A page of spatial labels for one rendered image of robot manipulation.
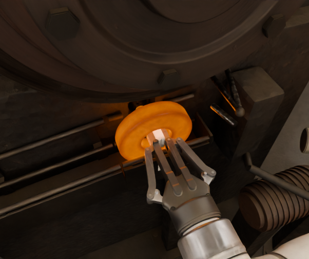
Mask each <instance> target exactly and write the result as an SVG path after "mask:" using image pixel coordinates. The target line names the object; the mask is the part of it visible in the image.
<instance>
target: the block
mask: <svg viewBox="0 0 309 259"><path fill-rule="evenodd" d="M232 76H233V80H234V83H235V86H236V89H237V92H238V95H239V99H240V102H241V105H242V108H243V109H244V110H245V114H244V116H242V117H237V116H236V115H235V111H234V110H233V108H232V107H231V106H230V104H229V103H228V102H227V100H226V99H225V98H223V102H222V105H221V109H223V110H224V111H225V112H226V113H227V114H229V115H230V116H231V117H232V118H233V119H235V120H236V121H237V122H238V124H237V126H236V127H232V126H231V125H230V124H228V123H227V122H226V121H225V120H224V119H223V118H222V117H220V116H218V121H217V124H216V128H215V132H214V136H213V138H214V141H215V143H216V145H217V146H218V148H219V149H220V151H221V152H222V154H223V155H224V157H225V159H226V160H227V162H228V163H229V164H235V163H237V162H240V161H243V155H244V154H245V153H247V152H249V153H250V156H251V158H252V157H254V155H255V153H256V151H257V149H258V147H259V145H260V144H261V142H262V140H263V138H264V136H265V134H266V132H267V130H268V128H269V126H270V124H271V122H272V120H273V118H274V116H275V114H276V112H277V110H278V108H279V106H280V104H281V102H282V100H283V98H284V91H283V89H282V88H281V87H280V86H279V85H278V84H277V83H276V82H275V81H274V80H273V79H272V78H271V77H270V76H269V75H268V74H267V73H266V72H265V71H264V70H263V69H262V68H261V67H259V66H254V67H250V68H247V69H243V70H239V71H235V72H233V73H232Z"/></svg>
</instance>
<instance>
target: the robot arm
mask: <svg viewBox="0 0 309 259"><path fill-rule="evenodd" d="M146 137H147V139H148V142H149V144H150V146H149V147H146V148H145V150H144V153H145V164H146V172H147V180H148V191H147V203H148V204H152V203H153V202H154V203H158V204H162V206H163V208H164V209H166V210H167V211H168V213H169V215H170V217H171V220H172V222H173V224H174V227H175V229H176V231H177V234H178V236H181V238H180V239H179V241H178V247H179V250H180V252H181V255H182V258H183V259H309V233H308V234H305V235H302V236H300V237H297V238H295V239H293V240H291V241H289V242H287V243H285V244H283V245H281V246H280V247H278V248H277V249H276V250H274V251H272V252H270V253H268V254H266V255H263V256H259V257H254V258H250V257H249V255H248V253H247V252H246V248H245V247H244V245H243V244H242V242H241V241H240V239H239V237H238V235H237V233H236V231H235V229H234V228H233V226H232V224H231V222H230V220H229V219H227V218H221V213H220V211H219V209H218V207H217V205H216V203H215V201H214V200H213V198H212V196H211V194H210V187H209V184H210V183H211V182H212V181H213V180H214V178H215V175H216V171H215V170H213V169H211V168H210V167H208V166H206V165H205V164H204V162H203V161H202V160H201V159H200V158H199V157H198V156H197V155H196V154H195V152H194V151H193V150H192V149H191V148H190V147H189V146H188V145H187V144H186V142H185V141H184V140H183V139H182V138H181V137H177V138H176V139H173V138H170V136H169V134H168V132H167V130H166V129H165V128H164V129H158V130H156V131H153V132H151V133H149V134H148V135H147V136H146ZM164 145H165V150H167V152H168V154H169V157H170V159H171V161H172V163H173V165H174V167H175V169H176V171H177V173H178V176H175V175H174V172H173V171H172V170H171V168H170V166H169V164H168V162H167V159H166V157H165V155H164V153H163V151H162V149H161V147H164ZM179 153H180V154H181V155H182V156H183V157H184V159H185V160H186V161H187V162H188V163H189V164H190V166H191V167H192V168H193V169H194V170H195V171H196V172H197V174H198V175H200V178H201V180H200V179H199V178H197V177H195V176H194V175H192V174H190V172H189V170H188V168H187V167H186V166H185V164H184V162H183V160H182V158H181V156H180V154H179ZM152 155H154V156H155V159H156V161H157V163H158V165H159V167H160V170H161V172H162V174H163V176H164V179H165V182H166V186H165V190H164V194H163V196H161V195H160V191H159V190H158V189H156V178H155V172H154V167H153V160H152Z"/></svg>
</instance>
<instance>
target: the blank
mask: <svg viewBox="0 0 309 259"><path fill-rule="evenodd" d="M164 128H165V129H166V130H167V132H168V134H169V136H170V138H173V139H176V138H177V137H181V138H182V139H183V140H184V141H185V140H186V139H187V138H188V136H189V135H190V133H191V129H192V122H191V119H190V117H189V115H188V114H187V112H186V110H185V109H184V107H183V106H181V105H180V104H178V103H176V102H171V101H159V102H154V103H150V104H147V105H144V106H142V107H140V108H138V109H136V110H135V111H133V112H132V113H130V114H129V115H128V116H127V117H126V118H125V119H124V120H123V121H122V122H121V123H120V125H119V126H118V128H117V130H116V133H115V141H116V143H117V146H118V149H119V152H120V154H121V155H122V156H123V157H124V158H125V159H127V160H131V159H134V158H137V157H140V156H144V155H145V153H144V150H145V148H146V147H149V146H150V144H149V142H148V139H147V138H144V137H145V136H147V135H148V134H149V133H151V132H153V131H156V130H159V129H164Z"/></svg>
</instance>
